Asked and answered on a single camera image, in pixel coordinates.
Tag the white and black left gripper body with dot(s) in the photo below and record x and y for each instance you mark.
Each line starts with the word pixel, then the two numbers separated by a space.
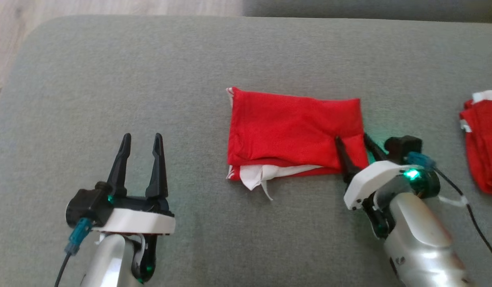
pixel 138 221

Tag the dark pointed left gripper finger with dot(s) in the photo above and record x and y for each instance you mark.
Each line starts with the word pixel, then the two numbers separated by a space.
pixel 158 171
pixel 120 171

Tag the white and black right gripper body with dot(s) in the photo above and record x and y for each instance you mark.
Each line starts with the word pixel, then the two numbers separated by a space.
pixel 373 181

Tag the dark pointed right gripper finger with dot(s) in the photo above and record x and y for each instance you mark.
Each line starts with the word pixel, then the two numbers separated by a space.
pixel 346 163
pixel 375 151

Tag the red jersey with white sleeves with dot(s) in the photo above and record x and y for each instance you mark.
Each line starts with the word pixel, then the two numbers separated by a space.
pixel 289 127

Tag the red shorts with white trim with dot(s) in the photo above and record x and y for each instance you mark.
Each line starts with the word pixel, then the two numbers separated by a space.
pixel 485 143

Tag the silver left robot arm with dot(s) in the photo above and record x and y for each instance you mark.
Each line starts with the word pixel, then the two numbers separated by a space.
pixel 106 263

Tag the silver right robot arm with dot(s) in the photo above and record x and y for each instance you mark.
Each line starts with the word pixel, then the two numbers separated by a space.
pixel 417 239

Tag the large grey sofa seat cushion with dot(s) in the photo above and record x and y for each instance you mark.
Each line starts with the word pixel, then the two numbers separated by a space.
pixel 190 79

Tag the small grey sofa cushion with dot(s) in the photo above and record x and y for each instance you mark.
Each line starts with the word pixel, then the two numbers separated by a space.
pixel 369 8

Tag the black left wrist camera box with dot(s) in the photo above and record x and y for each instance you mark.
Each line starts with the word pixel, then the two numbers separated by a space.
pixel 86 205

